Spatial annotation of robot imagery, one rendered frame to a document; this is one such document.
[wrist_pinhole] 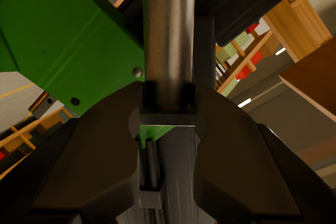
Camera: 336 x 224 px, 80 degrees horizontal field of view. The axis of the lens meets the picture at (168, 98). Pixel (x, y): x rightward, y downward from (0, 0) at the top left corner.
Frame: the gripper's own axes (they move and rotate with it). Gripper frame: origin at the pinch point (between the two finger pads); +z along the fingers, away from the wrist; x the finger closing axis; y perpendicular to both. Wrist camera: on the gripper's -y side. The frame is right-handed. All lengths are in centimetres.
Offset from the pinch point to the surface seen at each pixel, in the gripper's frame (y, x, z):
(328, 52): 12, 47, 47
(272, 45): 101, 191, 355
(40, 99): 15.0, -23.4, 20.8
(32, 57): 1.9, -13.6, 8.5
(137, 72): 3.0, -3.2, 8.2
